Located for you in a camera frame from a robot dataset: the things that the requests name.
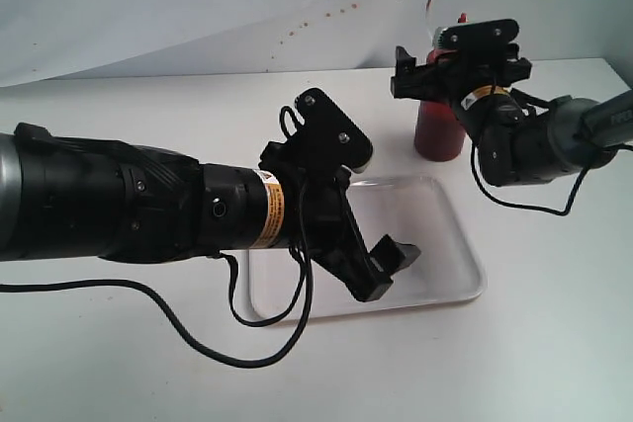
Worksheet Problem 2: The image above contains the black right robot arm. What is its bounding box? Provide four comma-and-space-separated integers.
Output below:
391, 19, 632, 187

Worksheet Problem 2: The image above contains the black right camera cable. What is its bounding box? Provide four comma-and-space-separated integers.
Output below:
467, 60, 594, 217

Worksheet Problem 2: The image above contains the red ketchup squeeze bottle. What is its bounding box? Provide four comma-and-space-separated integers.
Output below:
412, 0, 467, 162

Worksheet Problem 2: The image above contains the white rectangular plastic tray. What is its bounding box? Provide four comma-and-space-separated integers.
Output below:
246, 173, 489, 324

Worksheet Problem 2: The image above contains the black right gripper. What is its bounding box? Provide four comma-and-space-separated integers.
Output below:
390, 19, 532, 111

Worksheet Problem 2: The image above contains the black camera cable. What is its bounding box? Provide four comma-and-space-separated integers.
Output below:
0, 105, 317, 370
467, 60, 594, 217

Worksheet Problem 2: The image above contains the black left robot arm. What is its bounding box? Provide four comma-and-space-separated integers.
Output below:
1, 88, 420, 302

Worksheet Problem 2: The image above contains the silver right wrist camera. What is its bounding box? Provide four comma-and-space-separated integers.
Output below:
432, 26, 459, 50

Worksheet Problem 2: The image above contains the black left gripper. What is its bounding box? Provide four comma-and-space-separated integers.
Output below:
256, 88, 421, 302

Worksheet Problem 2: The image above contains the black left camera cable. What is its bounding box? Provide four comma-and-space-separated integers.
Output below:
0, 105, 317, 370

